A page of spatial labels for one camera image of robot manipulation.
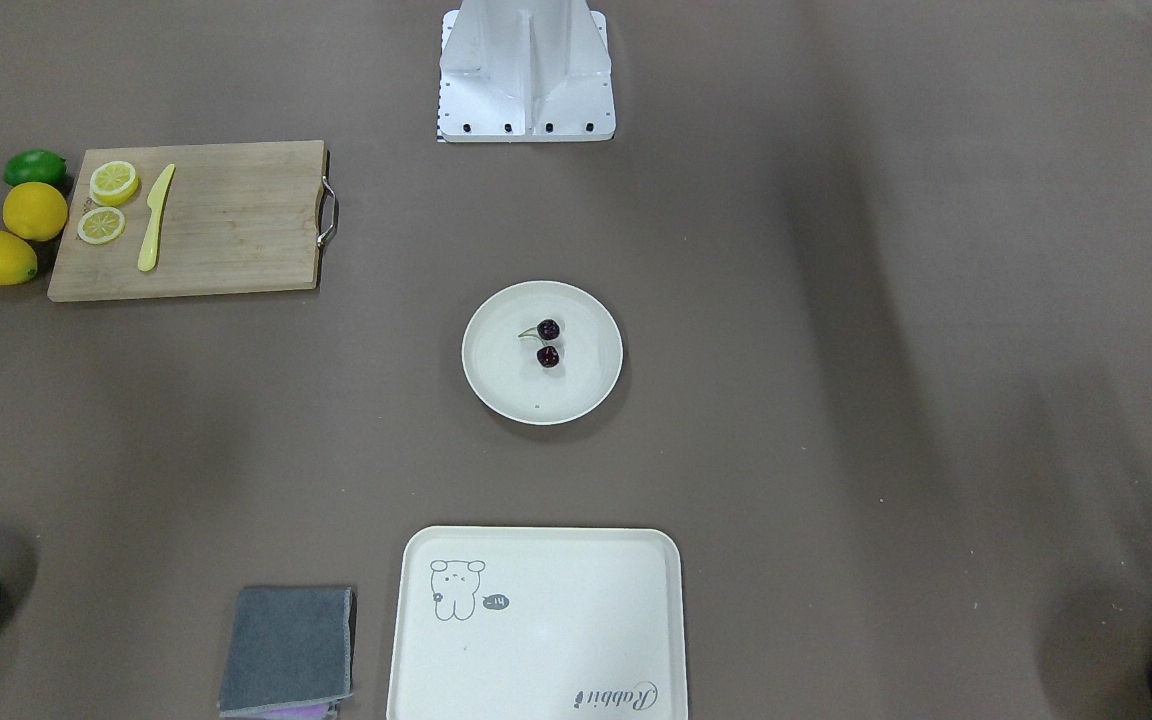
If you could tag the dark red cherry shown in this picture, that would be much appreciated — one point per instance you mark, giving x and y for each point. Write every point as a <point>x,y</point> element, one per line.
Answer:
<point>548,356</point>
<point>546,331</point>

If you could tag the cream round plate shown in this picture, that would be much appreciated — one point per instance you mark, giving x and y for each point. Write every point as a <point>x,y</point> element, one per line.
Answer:
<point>502,370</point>

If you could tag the cream rabbit tray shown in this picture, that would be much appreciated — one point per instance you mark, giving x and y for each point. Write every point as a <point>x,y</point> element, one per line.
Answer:
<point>539,623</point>

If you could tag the wooden cutting board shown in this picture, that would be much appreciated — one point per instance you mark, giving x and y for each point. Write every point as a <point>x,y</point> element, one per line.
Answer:
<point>239,218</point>

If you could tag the grey folded cloth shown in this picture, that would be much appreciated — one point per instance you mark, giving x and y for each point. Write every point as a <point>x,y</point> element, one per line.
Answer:
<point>290,653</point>

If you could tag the yellow plastic knife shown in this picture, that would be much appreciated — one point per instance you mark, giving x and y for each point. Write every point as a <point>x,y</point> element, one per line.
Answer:
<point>156,200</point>

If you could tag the lower lemon slice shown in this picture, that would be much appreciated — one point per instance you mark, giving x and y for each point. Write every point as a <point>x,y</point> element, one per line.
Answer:
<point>101,225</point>

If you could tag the lemon slice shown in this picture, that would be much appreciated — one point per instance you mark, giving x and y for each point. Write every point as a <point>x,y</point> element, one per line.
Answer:
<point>101,225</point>
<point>113,183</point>

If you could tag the upper lemon slice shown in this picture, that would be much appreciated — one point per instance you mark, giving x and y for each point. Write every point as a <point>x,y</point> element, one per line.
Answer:
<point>113,183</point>

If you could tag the yellow lemon middle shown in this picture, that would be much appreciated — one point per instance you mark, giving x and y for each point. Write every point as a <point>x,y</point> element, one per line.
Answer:
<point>35,211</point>

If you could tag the green lime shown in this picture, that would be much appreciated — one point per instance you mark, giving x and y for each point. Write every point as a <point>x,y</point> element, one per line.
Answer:
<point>35,165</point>

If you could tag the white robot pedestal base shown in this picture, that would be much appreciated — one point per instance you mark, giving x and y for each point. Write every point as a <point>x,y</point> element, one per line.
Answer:
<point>525,72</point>

